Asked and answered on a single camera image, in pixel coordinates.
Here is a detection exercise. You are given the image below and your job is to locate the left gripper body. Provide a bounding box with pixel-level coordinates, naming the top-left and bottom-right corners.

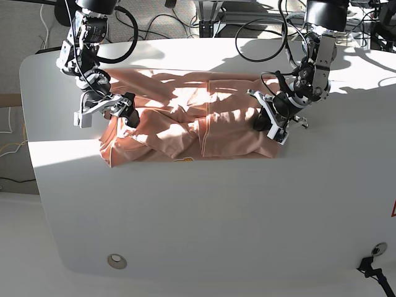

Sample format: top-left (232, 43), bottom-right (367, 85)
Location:
top-left (247, 32), bottom-right (337, 145)

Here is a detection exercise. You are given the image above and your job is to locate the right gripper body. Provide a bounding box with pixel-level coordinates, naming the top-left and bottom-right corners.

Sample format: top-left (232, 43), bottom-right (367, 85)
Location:
top-left (56, 40), bottom-right (136, 128)

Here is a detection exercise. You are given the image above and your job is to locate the salmon pink T-shirt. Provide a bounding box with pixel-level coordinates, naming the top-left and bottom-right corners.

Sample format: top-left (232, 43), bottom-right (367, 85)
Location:
top-left (100, 68), bottom-right (280, 168)

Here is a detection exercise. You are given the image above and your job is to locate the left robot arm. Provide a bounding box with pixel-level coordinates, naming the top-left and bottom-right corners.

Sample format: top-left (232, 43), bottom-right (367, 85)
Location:
top-left (247, 1), bottom-right (349, 144)

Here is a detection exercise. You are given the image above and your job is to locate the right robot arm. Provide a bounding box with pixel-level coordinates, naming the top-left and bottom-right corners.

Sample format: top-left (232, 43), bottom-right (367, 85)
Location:
top-left (56, 1), bottom-right (140, 128)

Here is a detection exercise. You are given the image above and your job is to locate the metal table grommet left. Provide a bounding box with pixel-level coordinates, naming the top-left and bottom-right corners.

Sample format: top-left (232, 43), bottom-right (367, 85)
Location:
top-left (107, 254), bottom-right (127, 270)

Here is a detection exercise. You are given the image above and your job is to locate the metal table grommet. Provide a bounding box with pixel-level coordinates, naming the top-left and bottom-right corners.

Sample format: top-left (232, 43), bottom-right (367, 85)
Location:
top-left (371, 242), bottom-right (387, 257)
top-left (107, 254), bottom-right (127, 270)

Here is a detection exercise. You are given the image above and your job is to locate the red warning sticker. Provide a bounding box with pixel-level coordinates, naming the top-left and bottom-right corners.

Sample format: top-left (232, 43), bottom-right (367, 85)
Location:
top-left (391, 200), bottom-right (396, 217)

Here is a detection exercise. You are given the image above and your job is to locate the metal table grommet right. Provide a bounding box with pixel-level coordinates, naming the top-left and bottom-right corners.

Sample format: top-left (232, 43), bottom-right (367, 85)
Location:
top-left (371, 242), bottom-right (387, 257)

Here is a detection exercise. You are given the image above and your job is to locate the white cable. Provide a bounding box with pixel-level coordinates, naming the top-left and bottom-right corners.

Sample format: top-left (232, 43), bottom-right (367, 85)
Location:
top-left (39, 0), bottom-right (51, 50)

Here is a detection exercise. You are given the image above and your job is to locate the silver frame centre post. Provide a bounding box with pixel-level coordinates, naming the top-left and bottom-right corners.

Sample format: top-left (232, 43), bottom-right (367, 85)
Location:
top-left (194, 1), bottom-right (226, 38)

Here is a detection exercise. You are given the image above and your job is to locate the black clamp with cable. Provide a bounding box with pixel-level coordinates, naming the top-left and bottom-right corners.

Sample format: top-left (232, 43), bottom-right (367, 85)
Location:
top-left (357, 256), bottom-right (395, 297)

